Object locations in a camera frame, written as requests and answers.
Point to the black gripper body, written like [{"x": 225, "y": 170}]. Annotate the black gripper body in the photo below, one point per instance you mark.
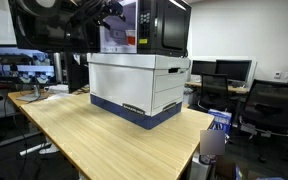
[{"x": 104, "y": 11}]

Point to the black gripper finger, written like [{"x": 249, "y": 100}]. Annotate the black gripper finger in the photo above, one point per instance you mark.
[
  {"x": 117, "y": 6},
  {"x": 119, "y": 17}
]

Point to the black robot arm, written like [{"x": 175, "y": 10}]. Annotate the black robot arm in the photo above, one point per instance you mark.
[{"x": 84, "y": 13}]

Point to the black microwave oven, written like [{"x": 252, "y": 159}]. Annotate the black microwave oven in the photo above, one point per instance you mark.
[{"x": 164, "y": 26}]

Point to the black microwave door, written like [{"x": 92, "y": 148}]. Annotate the black microwave door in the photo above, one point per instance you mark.
[{"x": 34, "y": 36}]

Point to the black upright column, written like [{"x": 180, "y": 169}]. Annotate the black upright column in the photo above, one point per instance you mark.
[{"x": 77, "y": 71}]

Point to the white blue bankers box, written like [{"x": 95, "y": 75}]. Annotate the white blue bankers box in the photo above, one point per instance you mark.
[{"x": 127, "y": 83}]

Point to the lit computer monitor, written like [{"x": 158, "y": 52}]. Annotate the lit computer monitor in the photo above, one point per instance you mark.
[{"x": 40, "y": 71}]

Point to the white flat box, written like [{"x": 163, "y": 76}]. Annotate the white flat box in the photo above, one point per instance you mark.
[{"x": 58, "y": 88}]

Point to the small dark monitor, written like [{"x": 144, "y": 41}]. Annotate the small dark monitor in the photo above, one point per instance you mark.
[{"x": 202, "y": 67}]

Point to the silver monitor stand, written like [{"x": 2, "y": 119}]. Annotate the silver monitor stand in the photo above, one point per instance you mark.
[{"x": 34, "y": 95}]

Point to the black mesh office chair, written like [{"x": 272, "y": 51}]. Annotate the black mesh office chair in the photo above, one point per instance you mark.
[{"x": 214, "y": 90}]

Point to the wooden monitor desk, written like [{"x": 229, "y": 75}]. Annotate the wooden monitor desk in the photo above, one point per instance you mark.
[{"x": 20, "y": 98}]

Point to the wide dark monitor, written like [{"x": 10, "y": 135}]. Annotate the wide dark monitor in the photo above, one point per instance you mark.
[{"x": 234, "y": 70}]

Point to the wooden office desk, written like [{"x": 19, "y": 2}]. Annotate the wooden office desk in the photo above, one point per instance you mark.
[{"x": 237, "y": 89}]

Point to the blue printed carton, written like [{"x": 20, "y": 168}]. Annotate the blue printed carton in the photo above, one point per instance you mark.
[{"x": 220, "y": 120}]

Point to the white desk foot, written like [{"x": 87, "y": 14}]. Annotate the white desk foot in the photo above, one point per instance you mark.
[{"x": 39, "y": 148}]

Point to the white floor box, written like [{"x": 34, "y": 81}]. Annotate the white floor box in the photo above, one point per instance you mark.
[{"x": 199, "y": 170}]

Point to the black office chair chrome arms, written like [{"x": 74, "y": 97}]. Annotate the black office chair chrome arms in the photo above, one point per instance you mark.
[{"x": 270, "y": 103}]

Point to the black bar camera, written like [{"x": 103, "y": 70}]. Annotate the black bar camera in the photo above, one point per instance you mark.
[{"x": 10, "y": 59}]

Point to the white wall thermostat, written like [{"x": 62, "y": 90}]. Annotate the white wall thermostat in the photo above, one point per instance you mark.
[{"x": 277, "y": 74}]

